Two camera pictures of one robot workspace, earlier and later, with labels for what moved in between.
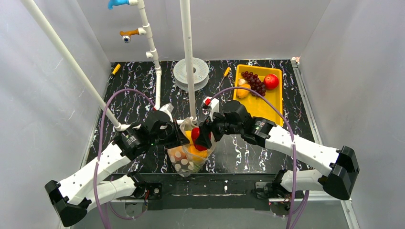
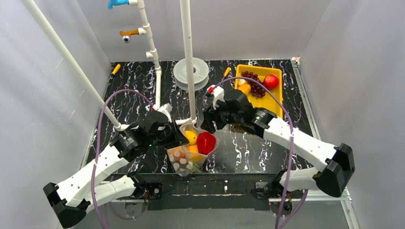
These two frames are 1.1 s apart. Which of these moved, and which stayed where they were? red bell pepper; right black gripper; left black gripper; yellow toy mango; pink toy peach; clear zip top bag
Moved: right black gripper; red bell pepper
Stayed: yellow toy mango; left black gripper; pink toy peach; clear zip top bag
